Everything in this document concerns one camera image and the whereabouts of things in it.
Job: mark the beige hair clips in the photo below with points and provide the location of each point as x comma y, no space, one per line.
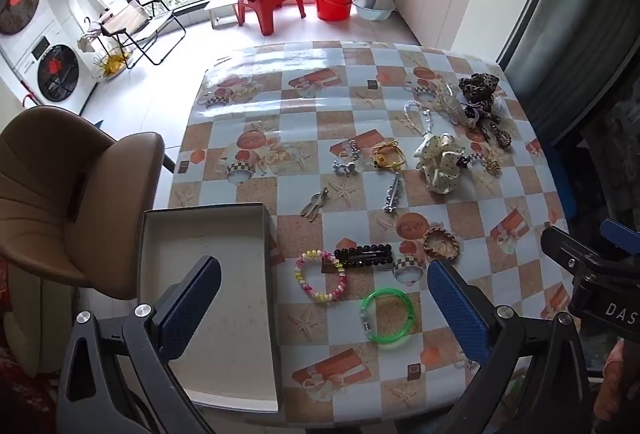
315,204

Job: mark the grey cardboard box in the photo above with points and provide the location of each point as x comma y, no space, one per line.
210,304

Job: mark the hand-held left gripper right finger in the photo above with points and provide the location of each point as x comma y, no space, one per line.
455,309

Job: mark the leopard print scrunchie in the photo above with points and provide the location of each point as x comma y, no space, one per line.
477,86

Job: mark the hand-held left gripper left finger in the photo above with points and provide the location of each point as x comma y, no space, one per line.
192,304

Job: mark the silver rhinestone hair clip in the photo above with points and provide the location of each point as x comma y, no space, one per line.
392,194

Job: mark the grey refrigerator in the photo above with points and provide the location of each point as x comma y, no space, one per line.
565,14

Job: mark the white front-load washing machine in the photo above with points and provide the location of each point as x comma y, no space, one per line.
55,69
30,14

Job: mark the black beaded hair clip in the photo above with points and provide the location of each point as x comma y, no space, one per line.
362,259

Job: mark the small silver earring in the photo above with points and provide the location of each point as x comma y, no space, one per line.
345,167

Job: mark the leopard print hair clip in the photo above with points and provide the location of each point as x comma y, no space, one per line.
501,136

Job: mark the white polka dot scrunchie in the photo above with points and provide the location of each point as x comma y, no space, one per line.
440,164

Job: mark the person's right forearm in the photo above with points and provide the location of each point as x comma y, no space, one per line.
620,379

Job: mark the clear hair claw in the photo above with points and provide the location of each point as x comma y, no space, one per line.
447,101

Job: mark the light blue basin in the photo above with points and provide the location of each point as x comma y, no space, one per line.
375,11

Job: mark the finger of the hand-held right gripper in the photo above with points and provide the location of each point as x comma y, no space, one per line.
565,246
620,234

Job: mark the small white stool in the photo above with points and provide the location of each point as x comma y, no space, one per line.
220,9

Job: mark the brown leather chair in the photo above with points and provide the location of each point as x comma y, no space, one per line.
60,194

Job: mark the black folding chair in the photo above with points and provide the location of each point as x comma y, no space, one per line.
127,21

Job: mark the white hanging cloth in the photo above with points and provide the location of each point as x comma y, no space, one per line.
86,41

